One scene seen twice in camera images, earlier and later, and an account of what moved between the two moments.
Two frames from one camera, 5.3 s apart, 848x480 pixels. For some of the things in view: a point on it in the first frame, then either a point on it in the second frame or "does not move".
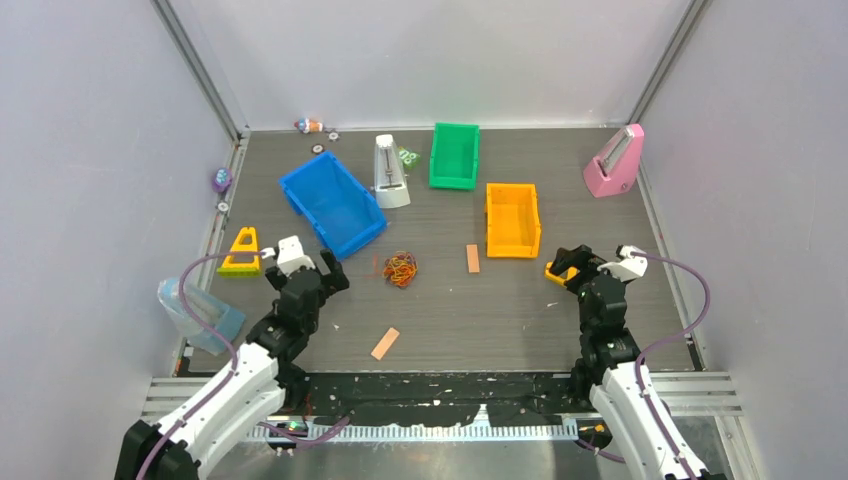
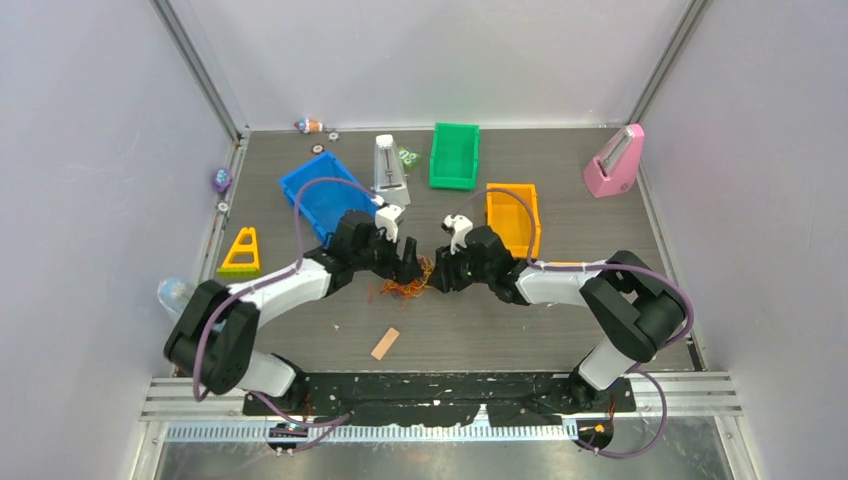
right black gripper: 582,256 to 445,276
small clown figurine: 307,125 does not move
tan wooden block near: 384,345 does not move
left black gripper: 334,277 to 400,270
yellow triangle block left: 242,269 does not move
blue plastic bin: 340,207 does not move
